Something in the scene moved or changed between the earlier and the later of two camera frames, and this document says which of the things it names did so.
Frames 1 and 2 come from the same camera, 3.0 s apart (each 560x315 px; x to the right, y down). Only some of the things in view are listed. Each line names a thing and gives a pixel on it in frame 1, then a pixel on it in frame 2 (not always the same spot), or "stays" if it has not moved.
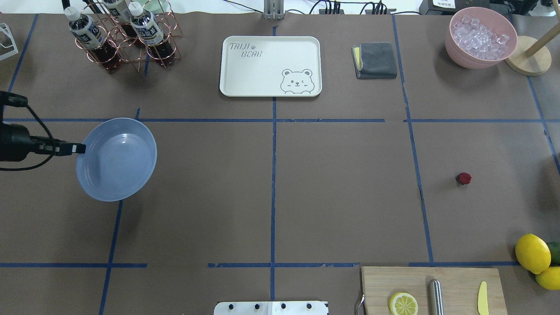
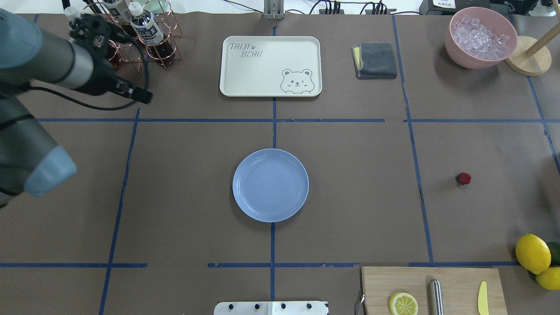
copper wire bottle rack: x=115 y=32 stays
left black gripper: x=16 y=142 -> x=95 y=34
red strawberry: x=464 y=178 stays
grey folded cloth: x=374 y=60 stays
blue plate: x=120 y=157 -> x=270 y=185
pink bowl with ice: x=480 y=37 stays
